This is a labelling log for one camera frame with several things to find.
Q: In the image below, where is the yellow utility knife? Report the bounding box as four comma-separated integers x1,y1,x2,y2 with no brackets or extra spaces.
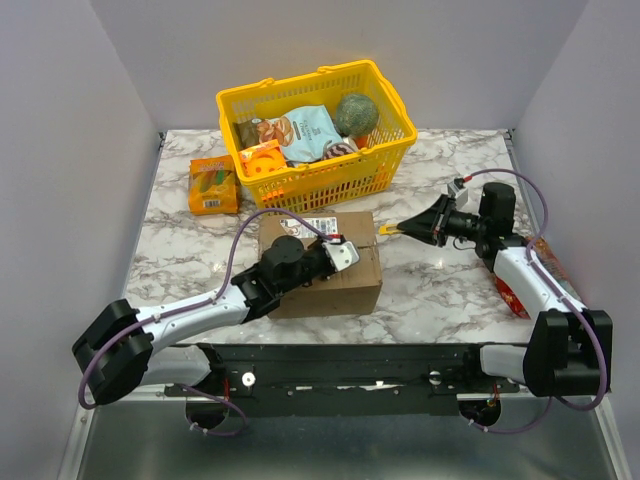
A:
378,225,401,235

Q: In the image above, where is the brown cardboard express box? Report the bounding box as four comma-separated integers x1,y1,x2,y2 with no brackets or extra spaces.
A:
258,212,382,320

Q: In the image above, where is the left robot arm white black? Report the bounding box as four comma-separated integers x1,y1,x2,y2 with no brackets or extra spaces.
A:
72,236,360,410

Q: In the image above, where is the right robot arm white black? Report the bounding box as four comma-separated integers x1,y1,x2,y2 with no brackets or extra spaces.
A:
396,180,612,398

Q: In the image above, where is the orange toy box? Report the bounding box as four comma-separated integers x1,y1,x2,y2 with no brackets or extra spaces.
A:
239,140,287,177

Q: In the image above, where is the yellow plastic shopping basket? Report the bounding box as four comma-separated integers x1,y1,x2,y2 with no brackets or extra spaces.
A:
216,60,417,212

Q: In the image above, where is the red snack bag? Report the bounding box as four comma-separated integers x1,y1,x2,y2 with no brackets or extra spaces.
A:
493,246,586,320

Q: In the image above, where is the pink brown striped pouch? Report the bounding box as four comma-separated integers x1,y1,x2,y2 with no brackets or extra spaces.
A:
321,142,355,160

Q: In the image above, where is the green melon ball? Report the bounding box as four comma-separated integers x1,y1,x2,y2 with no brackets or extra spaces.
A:
335,93,379,137

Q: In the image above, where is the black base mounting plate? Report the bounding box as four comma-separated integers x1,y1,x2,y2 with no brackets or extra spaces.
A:
196,343,519,418

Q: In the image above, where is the light blue chips bag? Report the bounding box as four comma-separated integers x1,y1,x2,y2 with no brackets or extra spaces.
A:
258,105,342,163

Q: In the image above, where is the orange snack bag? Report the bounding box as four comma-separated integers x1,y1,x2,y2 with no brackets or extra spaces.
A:
188,155,239,216

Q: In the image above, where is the brown snack packet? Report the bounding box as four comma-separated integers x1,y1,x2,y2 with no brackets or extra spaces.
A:
234,118,262,149

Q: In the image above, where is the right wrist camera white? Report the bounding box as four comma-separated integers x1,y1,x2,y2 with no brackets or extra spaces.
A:
447,178,469,210

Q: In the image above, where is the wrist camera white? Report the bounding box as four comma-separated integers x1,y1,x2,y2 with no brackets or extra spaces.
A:
447,178,469,210
322,241,360,272

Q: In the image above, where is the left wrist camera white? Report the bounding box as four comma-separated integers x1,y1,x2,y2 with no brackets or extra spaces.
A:
322,241,360,272

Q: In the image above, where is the aluminium rail frame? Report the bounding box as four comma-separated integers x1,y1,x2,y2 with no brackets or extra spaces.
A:
59,390,632,479

